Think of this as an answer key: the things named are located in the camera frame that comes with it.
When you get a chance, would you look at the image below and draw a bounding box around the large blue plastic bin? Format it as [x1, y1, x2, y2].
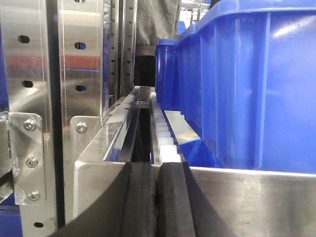
[176, 0, 316, 173]

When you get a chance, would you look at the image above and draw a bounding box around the stainless steel shelf rack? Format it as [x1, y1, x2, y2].
[0, 0, 316, 237]

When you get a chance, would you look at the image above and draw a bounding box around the person in grey jacket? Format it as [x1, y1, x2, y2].
[134, 0, 181, 86]

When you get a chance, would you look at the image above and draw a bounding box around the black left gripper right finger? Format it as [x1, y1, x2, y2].
[156, 162, 234, 237]

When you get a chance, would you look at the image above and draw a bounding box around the white roller track strip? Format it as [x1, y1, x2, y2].
[149, 92, 182, 165]

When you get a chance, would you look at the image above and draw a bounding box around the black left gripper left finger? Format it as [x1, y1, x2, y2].
[54, 162, 156, 237]

